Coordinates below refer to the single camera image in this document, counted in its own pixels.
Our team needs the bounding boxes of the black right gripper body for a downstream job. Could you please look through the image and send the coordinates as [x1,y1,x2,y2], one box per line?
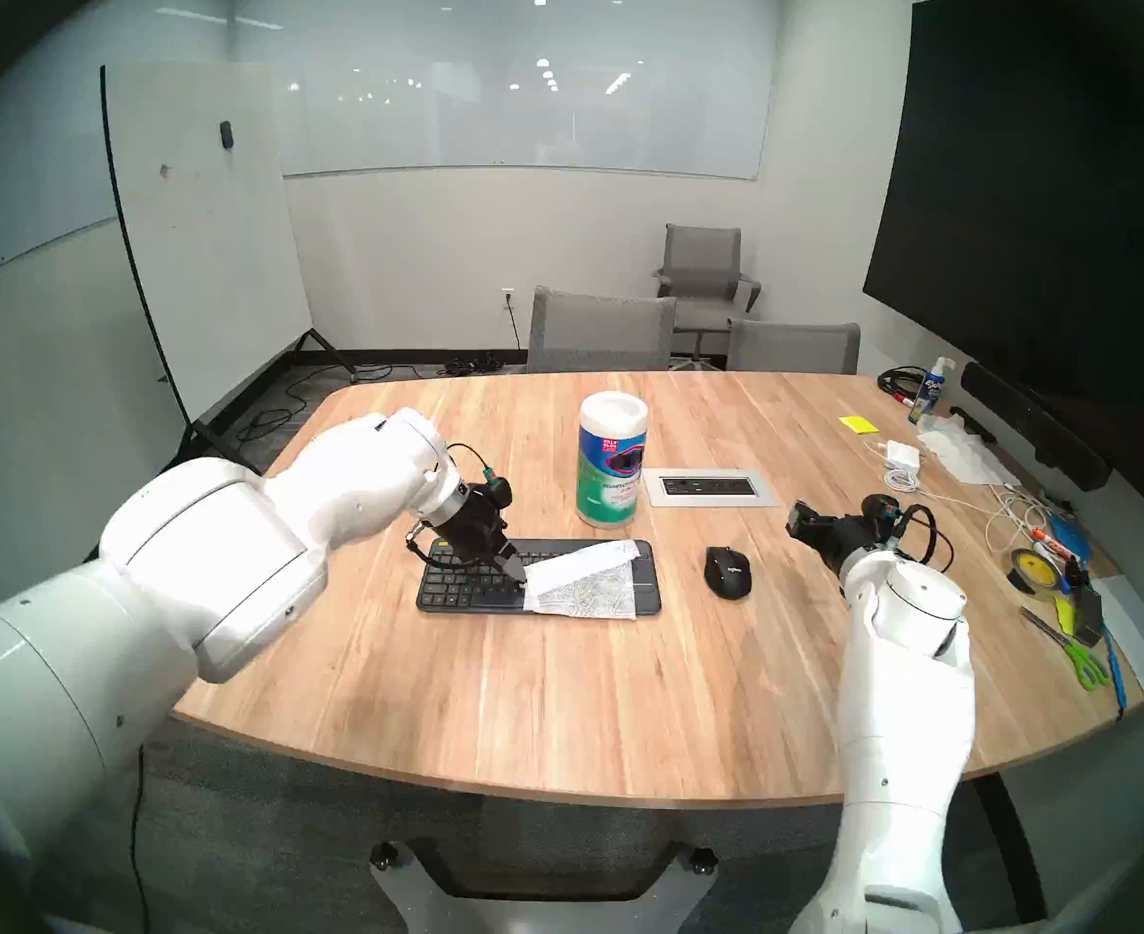
[815,509,886,573]

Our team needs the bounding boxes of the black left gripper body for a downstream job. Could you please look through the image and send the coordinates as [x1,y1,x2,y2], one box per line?
[429,485,517,565]

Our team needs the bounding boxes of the white disinfecting wipe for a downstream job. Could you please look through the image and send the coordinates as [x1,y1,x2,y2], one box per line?
[521,541,643,620]

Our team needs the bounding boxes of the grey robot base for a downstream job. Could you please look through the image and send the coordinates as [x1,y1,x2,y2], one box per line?
[370,838,719,934]

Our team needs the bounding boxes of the disinfecting wipes canister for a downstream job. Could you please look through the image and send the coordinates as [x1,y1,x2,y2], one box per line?
[575,391,650,530]

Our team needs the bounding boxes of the black Logitech keyboard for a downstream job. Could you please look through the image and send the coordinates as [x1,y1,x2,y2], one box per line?
[415,539,663,619]

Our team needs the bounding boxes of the black Logitech mouse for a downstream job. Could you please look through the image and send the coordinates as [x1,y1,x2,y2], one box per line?
[703,545,754,600]

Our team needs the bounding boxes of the white table power outlet panel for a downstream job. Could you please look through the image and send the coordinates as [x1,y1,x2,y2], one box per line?
[642,468,779,509]

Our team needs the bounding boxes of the crumpled white tissue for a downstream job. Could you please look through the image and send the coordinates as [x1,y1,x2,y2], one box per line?
[915,414,1020,486]

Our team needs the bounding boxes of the grey mesh office chair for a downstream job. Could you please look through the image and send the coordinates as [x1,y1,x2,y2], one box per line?
[526,285,677,375]
[726,319,862,376]

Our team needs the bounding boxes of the blue whiteboard cleaner spray bottle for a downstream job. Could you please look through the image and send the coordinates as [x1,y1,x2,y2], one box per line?
[909,356,955,425]

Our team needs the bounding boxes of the yellow tape roll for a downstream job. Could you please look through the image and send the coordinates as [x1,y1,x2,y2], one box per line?
[1008,548,1065,597]

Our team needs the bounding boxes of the black video conference bar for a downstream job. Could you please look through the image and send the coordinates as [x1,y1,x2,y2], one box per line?
[959,361,1113,492]

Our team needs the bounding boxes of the blue flat packet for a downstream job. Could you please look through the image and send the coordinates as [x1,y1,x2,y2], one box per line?
[1047,514,1094,563]

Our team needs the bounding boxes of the black and yellow box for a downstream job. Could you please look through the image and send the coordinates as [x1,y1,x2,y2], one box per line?
[1054,582,1106,648]

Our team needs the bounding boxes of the grey office chair with armrests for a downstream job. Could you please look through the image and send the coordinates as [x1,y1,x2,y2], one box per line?
[653,224,762,371]

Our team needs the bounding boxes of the blue pen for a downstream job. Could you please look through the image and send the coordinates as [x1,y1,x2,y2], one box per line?
[1102,626,1127,715]

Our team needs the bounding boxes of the white paper sheet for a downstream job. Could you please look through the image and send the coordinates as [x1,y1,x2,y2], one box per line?
[1088,574,1144,695]

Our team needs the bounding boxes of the black table leg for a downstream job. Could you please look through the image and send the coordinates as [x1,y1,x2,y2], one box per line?
[969,774,1052,925]

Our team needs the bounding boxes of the large black TV screen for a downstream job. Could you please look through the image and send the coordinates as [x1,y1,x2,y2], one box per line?
[862,0,1144,456]

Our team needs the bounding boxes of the mobile whiteboard on stand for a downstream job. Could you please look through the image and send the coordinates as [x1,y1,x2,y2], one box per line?
[100,61,361,476]

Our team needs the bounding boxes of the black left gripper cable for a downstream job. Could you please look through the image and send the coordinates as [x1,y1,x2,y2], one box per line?
[403,520,466,568]

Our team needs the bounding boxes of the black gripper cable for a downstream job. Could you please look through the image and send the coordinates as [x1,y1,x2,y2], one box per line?
[403,520,466,568]
[896,501,956,571]

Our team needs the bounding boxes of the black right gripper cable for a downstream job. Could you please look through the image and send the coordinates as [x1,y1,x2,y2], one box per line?
[896,501,956,571]

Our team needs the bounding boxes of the white charger cable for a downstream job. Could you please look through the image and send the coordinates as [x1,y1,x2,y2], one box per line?
[864,441,1052,556]

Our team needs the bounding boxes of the thin black floor cable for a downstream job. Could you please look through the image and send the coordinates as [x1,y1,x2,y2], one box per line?
[227,358,437,447]

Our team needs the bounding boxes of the green handled scissors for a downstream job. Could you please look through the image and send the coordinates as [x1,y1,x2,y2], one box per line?
[1019,606,1110,691]

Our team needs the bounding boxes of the glass wall whiteboard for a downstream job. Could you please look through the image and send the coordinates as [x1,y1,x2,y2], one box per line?
[232,0,763,182]

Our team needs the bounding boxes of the wall board with writing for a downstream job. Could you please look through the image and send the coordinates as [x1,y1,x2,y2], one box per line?
[0,95,124,301]

